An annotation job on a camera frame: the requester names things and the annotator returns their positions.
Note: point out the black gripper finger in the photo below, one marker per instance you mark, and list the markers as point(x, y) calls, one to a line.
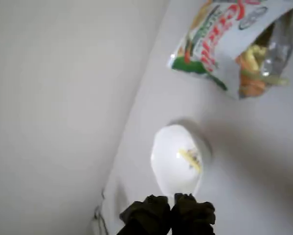
point(192, 218)
point(146, 218)

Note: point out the yellow veggie straw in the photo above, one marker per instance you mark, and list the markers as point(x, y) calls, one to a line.
point(255, 56)
point(189, 157)

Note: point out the white ceramic bowl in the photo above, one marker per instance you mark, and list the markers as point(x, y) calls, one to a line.
point(175, 176)

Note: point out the orange veggie straw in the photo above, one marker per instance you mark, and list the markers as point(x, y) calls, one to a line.
point(252, 86)

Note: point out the pale green veggie straw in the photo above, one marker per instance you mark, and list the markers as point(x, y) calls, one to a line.
point(274, 79)

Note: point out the veggie straw snack packet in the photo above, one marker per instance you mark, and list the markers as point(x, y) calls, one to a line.
point(209, 49)

